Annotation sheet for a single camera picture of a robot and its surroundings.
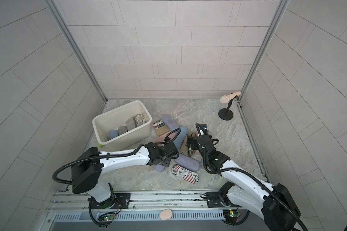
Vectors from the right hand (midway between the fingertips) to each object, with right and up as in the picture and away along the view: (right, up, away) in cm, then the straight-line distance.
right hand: (193, 135), depth 82 cm
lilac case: (-18, -16, -7) cm, 26 cm away
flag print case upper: (-22, +5, +16) cm, 28 cm away
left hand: (-15, -15, +1) cm, 21 cm away
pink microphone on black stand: (+27, +11, +24) cm, 37 cm away
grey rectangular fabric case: (-41, +5, +14) cm, 44 cm away
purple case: (-4, -15, 0) cm, 16 cm away
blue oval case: (-52, -1, +12) cm, 53 cm away
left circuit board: (-41, -35, -17) cm, 56 cm away
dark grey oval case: (-47, +1, +13) cm, 49 cm away
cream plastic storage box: (-48, +9, +8) cm, 50 cm away
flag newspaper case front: (-5, -20, -5) cm, 21 cm away
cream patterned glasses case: (-35, +8, +14) cm, 39 cm away
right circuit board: (+17, -36, -14) cm, 43 cm away
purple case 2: (-14, +6, +14) cm, 21 cm away
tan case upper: (-20, +1, +14) cm, 24 cm away
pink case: (-20, -4, +11) cm, 23 cm away
